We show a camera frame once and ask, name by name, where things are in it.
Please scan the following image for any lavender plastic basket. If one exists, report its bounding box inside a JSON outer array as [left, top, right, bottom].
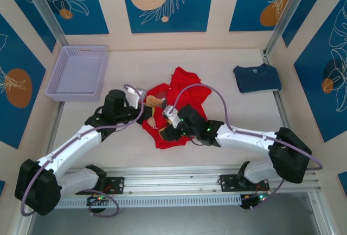
[[44, 45, 109, 103]]

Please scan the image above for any blue poster orange fern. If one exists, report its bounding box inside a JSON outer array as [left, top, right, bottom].
[[229, 0, 307, 32]]

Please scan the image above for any red t-shirt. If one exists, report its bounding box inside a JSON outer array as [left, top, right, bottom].
[[142, 66, 212, 149]]

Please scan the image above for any aluminium corner post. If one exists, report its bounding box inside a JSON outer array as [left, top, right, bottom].
[[263, 0, 312, 57], [20, 0, 68, 48]]

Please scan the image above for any slotted grey cable duct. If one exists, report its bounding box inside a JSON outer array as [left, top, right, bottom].
[[34, 194, 242, 209]]

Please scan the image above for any folded navy t-shirt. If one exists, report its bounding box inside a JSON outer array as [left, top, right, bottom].
[[233, 63, 282, 94]]

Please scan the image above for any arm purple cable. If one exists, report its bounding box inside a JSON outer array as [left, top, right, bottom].
[[21, 83, 144, 219], [172, 83, 324, 211]]

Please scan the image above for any aluminium mounting rail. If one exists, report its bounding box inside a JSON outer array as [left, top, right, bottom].
[[23, 166, 323, 198]]

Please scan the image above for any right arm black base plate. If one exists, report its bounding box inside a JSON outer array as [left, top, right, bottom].
[[219, 174, 271, 192]]

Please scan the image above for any blue floral wall poster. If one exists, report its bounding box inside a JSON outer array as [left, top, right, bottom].
[[294, 1, 347, 143], [281, 0, 347, 48], [0, 12, 47, 149], [0, 0, 57, 54]]

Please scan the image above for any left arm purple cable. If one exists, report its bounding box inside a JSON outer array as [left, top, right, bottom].
[[21, 83, 144, 219]]

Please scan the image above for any blue poster white lily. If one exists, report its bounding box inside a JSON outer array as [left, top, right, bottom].
[[25, 0, 110, 35]]

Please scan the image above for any grey metal shelf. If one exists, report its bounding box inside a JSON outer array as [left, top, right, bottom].
[[25, 193, 325, 235]]

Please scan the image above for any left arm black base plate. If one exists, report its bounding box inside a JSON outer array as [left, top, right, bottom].
[[75, 177, 125, 195]]

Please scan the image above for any blue poster beige circle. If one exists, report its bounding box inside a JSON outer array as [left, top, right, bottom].
[[120, 0, 216, 33]]

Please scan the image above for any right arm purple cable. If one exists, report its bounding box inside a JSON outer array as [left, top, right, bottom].
[[172, 83, 324, 211]]

